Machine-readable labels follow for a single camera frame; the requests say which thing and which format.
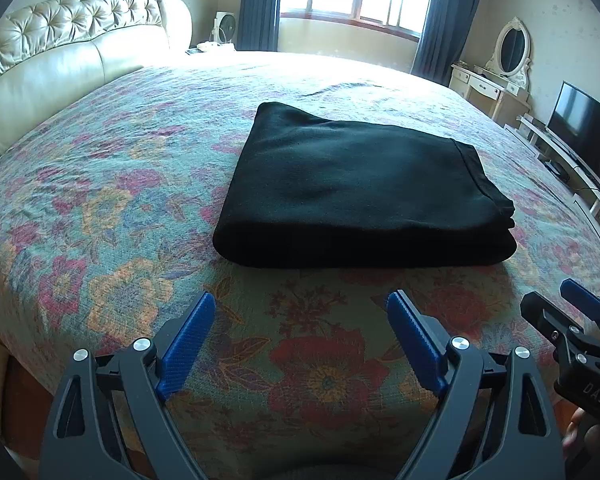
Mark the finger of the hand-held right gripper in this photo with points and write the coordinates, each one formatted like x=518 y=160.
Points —
x=582 y=297
x=545 y=317

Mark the black pants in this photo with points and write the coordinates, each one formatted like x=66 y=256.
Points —
x=355 y=185

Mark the white vanity table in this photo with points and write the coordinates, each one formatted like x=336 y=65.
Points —
x=485 y=87

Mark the bed with floral bedspread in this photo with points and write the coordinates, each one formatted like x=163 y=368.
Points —
x=105 y=210

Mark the person's right hand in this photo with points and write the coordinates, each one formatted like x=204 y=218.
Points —
x=580 y=435

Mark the white television stand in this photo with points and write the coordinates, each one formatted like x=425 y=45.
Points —
x=565 y=155

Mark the black flat television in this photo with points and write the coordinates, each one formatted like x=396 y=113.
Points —
x=587 y=130

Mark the cream tufted leather headboard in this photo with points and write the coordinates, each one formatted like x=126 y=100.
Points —
x=70 y=55

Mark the dark blue curtain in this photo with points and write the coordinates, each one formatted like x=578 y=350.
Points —
x=260 y=5
x=445 y=15

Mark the white fan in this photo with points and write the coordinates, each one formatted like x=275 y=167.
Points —
x=225 y=26

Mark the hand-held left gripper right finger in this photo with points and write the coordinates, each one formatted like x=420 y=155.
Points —
x=415 y=342

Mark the white oval framed mirror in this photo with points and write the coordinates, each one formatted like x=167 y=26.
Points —
x=512 y=50

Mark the bedside table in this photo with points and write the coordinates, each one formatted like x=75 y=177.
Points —
x=210 y=48

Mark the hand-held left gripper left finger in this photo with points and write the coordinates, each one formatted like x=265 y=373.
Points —
x=187 y=345

